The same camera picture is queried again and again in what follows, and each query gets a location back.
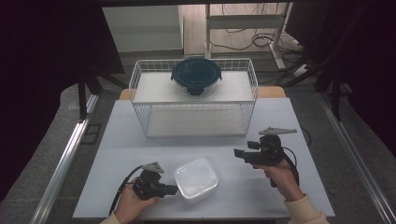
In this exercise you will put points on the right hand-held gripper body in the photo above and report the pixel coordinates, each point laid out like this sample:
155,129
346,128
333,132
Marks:
269,149

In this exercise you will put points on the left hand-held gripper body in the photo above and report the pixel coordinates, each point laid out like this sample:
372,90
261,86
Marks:
148,183

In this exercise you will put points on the white square plastic container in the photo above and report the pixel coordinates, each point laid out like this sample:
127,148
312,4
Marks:
196,180

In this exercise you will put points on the round glass container blue lid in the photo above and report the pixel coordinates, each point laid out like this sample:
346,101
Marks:
196,74

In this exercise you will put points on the person's left hand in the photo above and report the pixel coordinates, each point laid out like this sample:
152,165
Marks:
130,205

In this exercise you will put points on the person's right hand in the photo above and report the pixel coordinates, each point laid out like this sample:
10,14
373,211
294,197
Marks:
281,180

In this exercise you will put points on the black metal stand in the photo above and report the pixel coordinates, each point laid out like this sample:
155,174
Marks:
82,96
336,93

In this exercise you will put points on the dark curtain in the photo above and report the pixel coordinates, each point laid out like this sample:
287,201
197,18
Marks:
367,62
40,77

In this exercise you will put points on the white cabinet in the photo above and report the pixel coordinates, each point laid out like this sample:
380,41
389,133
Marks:
143,28

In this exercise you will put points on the aluminium rail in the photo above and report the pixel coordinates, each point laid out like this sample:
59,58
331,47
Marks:
62,168
355,161

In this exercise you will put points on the white desk frame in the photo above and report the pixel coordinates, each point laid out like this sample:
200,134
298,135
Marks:
246,21

